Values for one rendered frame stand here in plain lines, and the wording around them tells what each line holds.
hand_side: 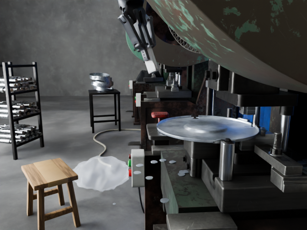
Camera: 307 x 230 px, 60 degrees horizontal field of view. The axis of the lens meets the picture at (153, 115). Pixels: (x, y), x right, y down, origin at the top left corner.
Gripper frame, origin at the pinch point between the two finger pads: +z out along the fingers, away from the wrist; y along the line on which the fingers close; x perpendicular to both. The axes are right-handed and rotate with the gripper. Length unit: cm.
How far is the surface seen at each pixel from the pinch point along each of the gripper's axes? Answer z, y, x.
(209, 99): 18, -87, -33
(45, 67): -185, -325, -588
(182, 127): 21.3, -2.9, 1.5
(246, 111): 22.3, -13.5, 16.9
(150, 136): 20.2, 9.1, -0.5
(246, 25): 9, 33, 38
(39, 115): -20, -84, -235
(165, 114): 16.8, -23.9, -19.5
